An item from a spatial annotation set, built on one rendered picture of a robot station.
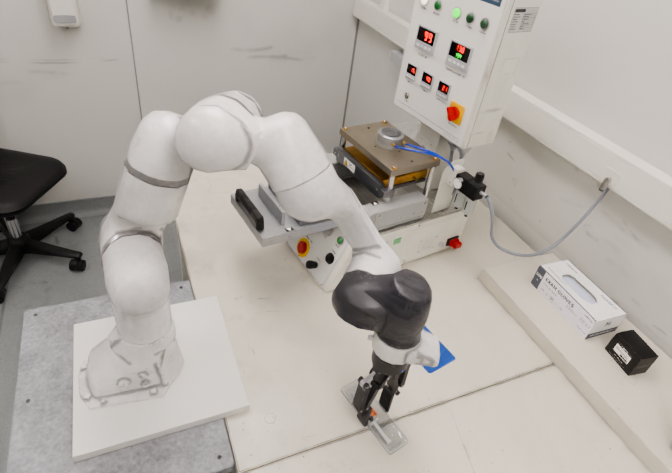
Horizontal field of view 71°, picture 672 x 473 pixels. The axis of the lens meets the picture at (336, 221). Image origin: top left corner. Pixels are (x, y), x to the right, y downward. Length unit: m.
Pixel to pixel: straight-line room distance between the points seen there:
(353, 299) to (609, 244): 0.99
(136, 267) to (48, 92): 1.91
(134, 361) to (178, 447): 0.20
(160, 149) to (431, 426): 0.84
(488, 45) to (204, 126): 0.82
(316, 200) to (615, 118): 1.05
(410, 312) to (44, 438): 0.79
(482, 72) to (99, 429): 1.21
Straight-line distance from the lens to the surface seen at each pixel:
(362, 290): 0.86
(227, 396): 1.16
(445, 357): 1.33
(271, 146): 0.75
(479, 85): 1.34
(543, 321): 1.49
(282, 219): 1.26
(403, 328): 0.87
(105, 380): 1.15
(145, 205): 0.86
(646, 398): 1.47
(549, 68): 1.76
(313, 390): 1.19
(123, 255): 0.92
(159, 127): 0.82
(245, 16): 2.66
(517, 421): 1.30
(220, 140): 0.71
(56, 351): 1.34
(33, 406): 1.26
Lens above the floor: 1.74
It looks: 36 degrees down
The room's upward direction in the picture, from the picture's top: 9 degrees clockwise
